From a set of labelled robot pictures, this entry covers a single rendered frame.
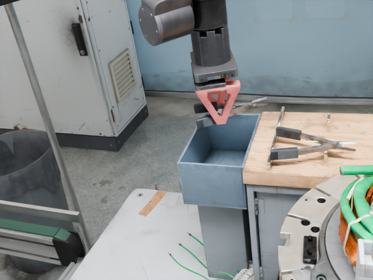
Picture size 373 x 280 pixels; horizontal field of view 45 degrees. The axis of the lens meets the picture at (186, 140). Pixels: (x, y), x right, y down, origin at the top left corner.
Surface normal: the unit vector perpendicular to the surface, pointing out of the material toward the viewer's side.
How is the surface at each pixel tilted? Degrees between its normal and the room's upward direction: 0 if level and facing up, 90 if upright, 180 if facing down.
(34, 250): 90
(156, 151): 0
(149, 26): 90
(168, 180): 0
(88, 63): 90
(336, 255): 0
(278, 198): 90
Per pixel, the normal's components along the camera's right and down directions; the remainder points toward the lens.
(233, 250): -0.30, 0.52
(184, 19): 0.51, 0.25
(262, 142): -0.14, -0.85
